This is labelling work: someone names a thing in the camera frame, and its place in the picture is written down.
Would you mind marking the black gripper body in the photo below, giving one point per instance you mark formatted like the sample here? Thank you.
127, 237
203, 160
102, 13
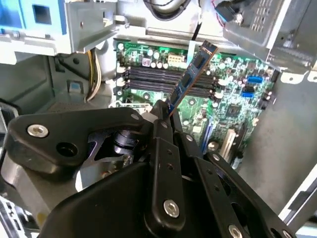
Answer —
111, 210

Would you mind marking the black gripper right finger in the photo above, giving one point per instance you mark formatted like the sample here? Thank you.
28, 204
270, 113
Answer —
213, 178

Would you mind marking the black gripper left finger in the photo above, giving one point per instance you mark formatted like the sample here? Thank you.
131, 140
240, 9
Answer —
163, 173

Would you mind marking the blue RAM stick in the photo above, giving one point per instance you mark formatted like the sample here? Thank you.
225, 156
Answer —
190, 72

